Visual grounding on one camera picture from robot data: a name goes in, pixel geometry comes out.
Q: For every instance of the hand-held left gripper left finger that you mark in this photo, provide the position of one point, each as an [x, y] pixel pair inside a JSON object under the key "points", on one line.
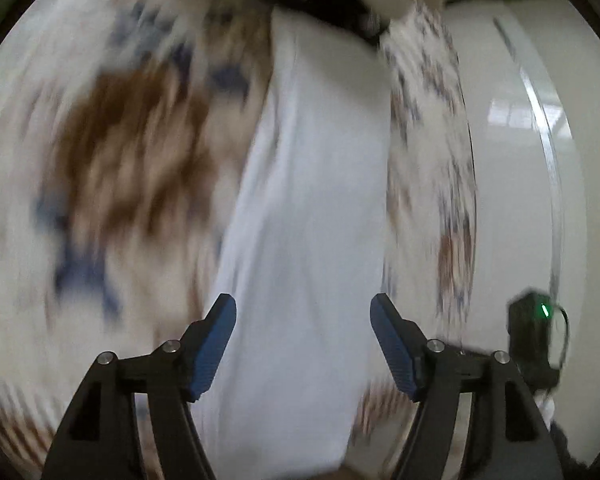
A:
{"points": [[214, 345]]}

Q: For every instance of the brown and blue printed blanket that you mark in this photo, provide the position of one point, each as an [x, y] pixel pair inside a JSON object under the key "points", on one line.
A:
{"points": [[120, 160]]}

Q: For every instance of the white garment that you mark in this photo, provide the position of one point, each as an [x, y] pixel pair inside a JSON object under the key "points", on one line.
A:
{"points": [[310, 210]]}

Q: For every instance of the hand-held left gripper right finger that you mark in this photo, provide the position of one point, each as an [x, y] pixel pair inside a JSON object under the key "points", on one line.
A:
{"points": [[392, 345]]}

